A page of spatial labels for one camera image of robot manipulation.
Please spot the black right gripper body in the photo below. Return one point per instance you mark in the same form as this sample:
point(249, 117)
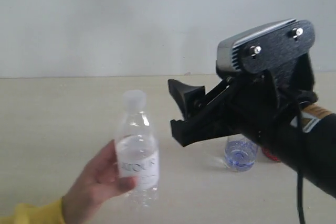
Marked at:
point(276, 79)

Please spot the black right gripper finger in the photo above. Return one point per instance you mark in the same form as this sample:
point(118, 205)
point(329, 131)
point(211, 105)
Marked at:
point(199, 128)
point(186, 97)

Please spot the clear water bottle white label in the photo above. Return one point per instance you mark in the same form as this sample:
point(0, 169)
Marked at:
point(137, 149)

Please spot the yellow sleeve forearm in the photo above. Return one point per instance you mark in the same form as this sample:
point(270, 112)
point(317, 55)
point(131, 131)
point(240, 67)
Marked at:
point(51, 213)

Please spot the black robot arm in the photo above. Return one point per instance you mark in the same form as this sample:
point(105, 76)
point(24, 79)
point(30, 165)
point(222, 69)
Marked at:
point(314, 159)

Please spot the clear bottle blue swirl label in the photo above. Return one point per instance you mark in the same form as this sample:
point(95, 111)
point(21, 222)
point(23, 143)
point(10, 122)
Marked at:
point(240, 153)

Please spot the cream tea bottle red base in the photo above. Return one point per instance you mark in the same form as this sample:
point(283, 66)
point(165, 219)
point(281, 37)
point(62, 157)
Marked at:
point(269, 155)

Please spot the bare human hand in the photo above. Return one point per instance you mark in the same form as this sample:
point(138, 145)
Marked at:
point(98, 182)

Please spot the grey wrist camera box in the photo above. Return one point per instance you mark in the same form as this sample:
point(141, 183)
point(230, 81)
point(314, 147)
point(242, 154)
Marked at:
point(227, 50)

